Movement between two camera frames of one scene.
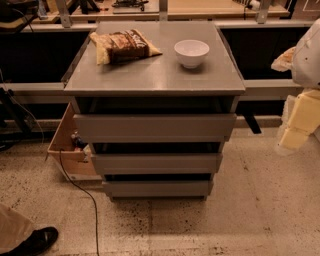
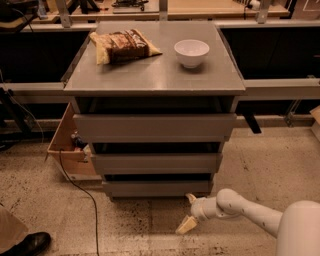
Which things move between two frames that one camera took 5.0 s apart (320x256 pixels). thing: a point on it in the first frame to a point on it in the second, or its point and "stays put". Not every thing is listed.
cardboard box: [77, 164] stays put
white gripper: [307, 63] to [197, 209]
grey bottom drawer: [157, 189] stays put
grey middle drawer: [156, 163] stays put
